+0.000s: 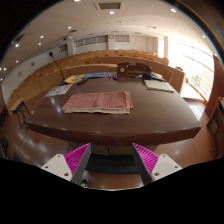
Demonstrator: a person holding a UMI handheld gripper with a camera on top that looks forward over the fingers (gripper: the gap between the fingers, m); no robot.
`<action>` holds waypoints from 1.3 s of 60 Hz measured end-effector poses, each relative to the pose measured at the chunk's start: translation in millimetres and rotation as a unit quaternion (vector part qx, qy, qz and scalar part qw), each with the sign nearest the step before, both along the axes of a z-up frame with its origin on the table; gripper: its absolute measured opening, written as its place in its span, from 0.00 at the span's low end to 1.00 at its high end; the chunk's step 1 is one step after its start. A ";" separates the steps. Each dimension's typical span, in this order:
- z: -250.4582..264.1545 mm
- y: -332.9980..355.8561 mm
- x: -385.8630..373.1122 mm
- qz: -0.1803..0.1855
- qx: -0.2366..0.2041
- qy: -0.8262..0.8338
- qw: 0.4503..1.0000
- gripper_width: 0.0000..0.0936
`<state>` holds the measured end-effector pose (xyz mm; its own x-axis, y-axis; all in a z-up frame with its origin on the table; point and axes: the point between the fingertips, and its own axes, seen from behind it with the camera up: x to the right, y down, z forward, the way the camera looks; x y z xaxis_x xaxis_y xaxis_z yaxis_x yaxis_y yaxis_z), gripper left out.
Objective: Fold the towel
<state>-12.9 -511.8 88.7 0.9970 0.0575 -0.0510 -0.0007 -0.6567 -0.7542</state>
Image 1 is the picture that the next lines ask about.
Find rectangular ceiling air vent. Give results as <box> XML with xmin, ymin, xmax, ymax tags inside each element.
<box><xmin>93</xmin><ymin>1</ymin><xmax>124</xmax><ymax>11</ymax></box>

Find white closed notebook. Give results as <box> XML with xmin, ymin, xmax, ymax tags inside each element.
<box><xmin>143</xmin><ymin>79</ymin><xmax>175</xmax><ymax>94</ymax></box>

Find wooden desk organizer with clock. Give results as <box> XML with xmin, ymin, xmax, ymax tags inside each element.
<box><xmin>117</xmin><ymin>61</ymin><xmax>153</xmax><ymax>77</ymax></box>

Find recessed ceiling lights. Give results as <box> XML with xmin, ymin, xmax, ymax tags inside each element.
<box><xmin>0</xmin><ymin>0</ymin><xmax>208</xmax><ymax>73</ymax></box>

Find small wooden side desk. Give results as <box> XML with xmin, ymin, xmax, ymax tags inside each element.
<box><xmin>9</xmin><ymin>98</ymin><xmax>31</xmax><ymax>131</ymax></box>

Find white printed poster sheet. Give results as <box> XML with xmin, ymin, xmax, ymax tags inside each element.
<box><xmin>44</xmin><ymin>83</ymin><xmax>74</xmax><ymax>99</ymax></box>

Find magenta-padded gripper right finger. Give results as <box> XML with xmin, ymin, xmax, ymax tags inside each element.
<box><xmin>131</xmin><ymin>142</ymin><xmax>183</xmax><ymax>186</ymax></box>

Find blue booklet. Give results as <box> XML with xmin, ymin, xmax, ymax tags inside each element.
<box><xmin>82</xmin><ymin>71</ymin><xmax>110</xmax><ymax>80</ymax></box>

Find red white checked towel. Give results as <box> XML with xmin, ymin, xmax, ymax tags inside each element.
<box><xmin>61</xmin><ymin>90</ymin><xmax>135</xmax><ymax>115</ymax></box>

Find yellow booklet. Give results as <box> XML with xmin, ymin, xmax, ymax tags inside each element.
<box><xmin>63</xmin><ymin>74</ymin><xmax>88</xmax><ymax>85</ymax></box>

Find wooden lecture hall seat rows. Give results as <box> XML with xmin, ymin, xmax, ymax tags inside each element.
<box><xmin>5</xmin><ymin>49</ymin><xmax>186</xmax><ymax>111</ymax></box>

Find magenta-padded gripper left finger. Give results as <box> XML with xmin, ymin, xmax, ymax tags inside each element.
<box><xmin>41</xmin><ymin>142</ymin><xmax>92</xmax><ymax>186</ymax></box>

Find wooden shelf unit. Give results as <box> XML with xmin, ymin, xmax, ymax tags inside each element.
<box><xmin>206</xmin><ymin>96</ymin><xmax>224</xmax><ymax>138</ymax></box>

